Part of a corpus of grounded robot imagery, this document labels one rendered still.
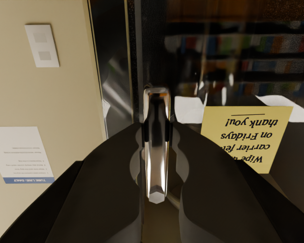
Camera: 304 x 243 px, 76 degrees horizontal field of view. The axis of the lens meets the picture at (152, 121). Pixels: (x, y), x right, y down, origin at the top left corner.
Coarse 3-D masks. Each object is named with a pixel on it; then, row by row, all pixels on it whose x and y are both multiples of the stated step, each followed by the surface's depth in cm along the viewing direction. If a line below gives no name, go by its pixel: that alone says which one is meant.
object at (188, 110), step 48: (96, 0) 13; (144, 0) 13; (192, 0) 13; (240, 0) 13; (288, 0) 13; (96, 48) 14; (144, 48) 14; (192, 48) 14; (240, 48) 14; (288, 48) 14; (192, 96) 16; (240, 96) 16; (288, 96) 16; (288, 144) 18; (144, 192) 21; (288, 192) 22; (144, 240) 26
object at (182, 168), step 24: (192, 144) 10; (216, 144) 10; (192, 168) 8; (216, 168) 8; (192, 192) 7; (216, 192) 7; (240, 192) 7; (192, 216) 6; (216, 216) 6; (240, 216) 6; (264, 216) 6; (192, 240) 6; (216, 240) 6; (240, 240) 6; (264, 240) 6
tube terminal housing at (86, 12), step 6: (84, 0) 14; (84, 6) 14; (84, 12) 14; (84, 18) 14; (90, 30) 15; (90, 36) 15; (90, 42) 15; (90, 48) 15; (90, 54) 16; (96, 66) 16; (96, 72) 16; (96, 78) 17; (96, 84) 17; (96, 90) 17; (102, 114) 18; (102, 120) 19; (102, 126) 19; (102, 132) 19
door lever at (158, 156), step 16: (144, 96) 11; (160, 96) 11; (144, 112) 11; (160, 112) 11; (144, 128) 12; (160, 128) 12; (160, 144) 12; (144, 160) 19; (160, 160) 13; (160, 176) 14; (160, 192) 14
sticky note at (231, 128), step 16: (208, 112) 17; (224, 112) 17; (240, 112) 17; (256, 112) 17; (272, 112) 17; (288, 112) 17; (208, 128) 18; (224, 128) 18; (240, 128) 18; (256, 128) 18; (272, 128) 18; (224, 144) 18; (240, 144) 18; (256, 144) 18; (272, 144) 18; (256, 160) 19; (272, 160) 19
